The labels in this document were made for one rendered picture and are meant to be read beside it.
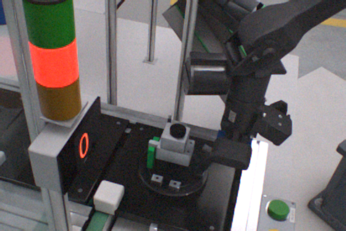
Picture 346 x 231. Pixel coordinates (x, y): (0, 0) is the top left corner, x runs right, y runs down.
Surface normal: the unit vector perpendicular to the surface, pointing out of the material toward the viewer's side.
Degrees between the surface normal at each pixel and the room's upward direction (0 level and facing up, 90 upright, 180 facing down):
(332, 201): 90
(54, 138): 0
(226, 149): 0
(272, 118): 22
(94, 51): 0
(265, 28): 30
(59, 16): 90
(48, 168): 90
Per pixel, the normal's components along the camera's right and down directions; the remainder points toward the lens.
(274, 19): -0.43, -0.64
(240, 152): 0.09, -0.75
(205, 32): 0.69, -0.29
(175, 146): -0.26, 0.62
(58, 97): 0.22, 0.66
